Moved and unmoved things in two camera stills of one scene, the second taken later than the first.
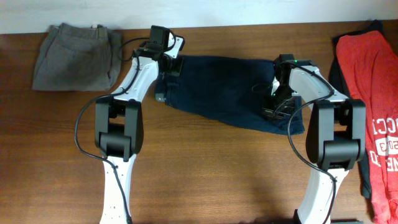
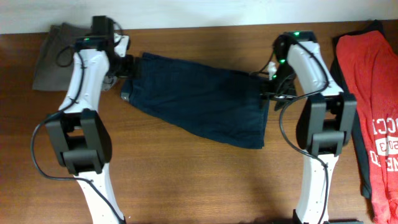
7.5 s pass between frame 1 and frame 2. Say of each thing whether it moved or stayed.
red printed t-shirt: stayed
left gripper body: moved
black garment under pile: stayed
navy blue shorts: moved
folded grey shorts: stayed
